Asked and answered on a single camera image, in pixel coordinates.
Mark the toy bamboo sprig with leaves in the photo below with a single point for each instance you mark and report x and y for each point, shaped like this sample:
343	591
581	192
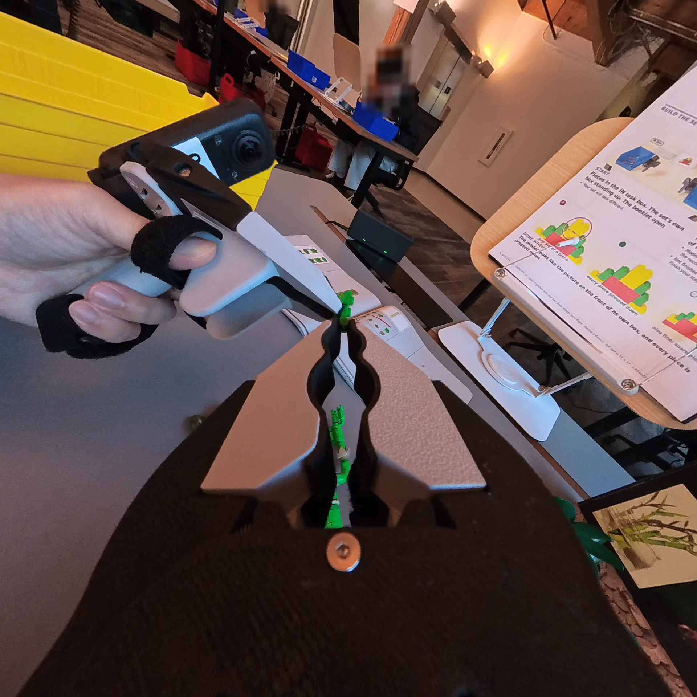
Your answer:
591	536

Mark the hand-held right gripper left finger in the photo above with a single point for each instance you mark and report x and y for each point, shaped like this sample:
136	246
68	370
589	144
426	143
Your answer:
261	430

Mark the green toy bamboo stalk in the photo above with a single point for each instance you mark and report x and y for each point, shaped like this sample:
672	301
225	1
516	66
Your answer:
338	435

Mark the blue plastic bin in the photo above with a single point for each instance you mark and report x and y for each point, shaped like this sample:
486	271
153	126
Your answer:
250	22
307	71
375	122

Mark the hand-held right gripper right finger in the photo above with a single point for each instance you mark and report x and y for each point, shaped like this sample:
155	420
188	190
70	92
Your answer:
424	435

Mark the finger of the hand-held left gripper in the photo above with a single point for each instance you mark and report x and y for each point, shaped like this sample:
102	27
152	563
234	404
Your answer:
288	256

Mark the stack of yellow bins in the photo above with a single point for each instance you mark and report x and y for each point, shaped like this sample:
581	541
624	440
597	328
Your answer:
65	109

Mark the white stand base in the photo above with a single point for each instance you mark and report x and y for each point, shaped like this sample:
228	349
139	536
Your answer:
517	392

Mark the grey desk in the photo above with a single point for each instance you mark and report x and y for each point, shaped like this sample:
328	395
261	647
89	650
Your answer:
81	435

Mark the black box with green light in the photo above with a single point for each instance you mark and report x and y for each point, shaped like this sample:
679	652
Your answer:
378	231

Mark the green toy leaf piece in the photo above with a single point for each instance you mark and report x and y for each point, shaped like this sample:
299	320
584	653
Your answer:
345	300

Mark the long wooden table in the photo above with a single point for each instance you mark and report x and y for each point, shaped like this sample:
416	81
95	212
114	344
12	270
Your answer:
326	106

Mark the person's left hand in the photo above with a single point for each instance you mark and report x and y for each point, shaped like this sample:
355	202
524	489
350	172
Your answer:
54	245

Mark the wall plate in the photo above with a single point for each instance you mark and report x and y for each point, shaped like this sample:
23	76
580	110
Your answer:
495	146

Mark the open instruction booklet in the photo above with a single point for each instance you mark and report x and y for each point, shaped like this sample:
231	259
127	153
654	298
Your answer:
392	326

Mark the wall lamp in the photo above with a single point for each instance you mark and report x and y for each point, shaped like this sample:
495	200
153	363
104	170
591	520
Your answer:
484	66

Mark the printed instruction sheet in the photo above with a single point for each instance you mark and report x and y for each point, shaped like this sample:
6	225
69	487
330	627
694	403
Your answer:
615	283

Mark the red container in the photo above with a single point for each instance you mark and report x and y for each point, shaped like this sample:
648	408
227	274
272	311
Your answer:
242	93
313	148
192	64

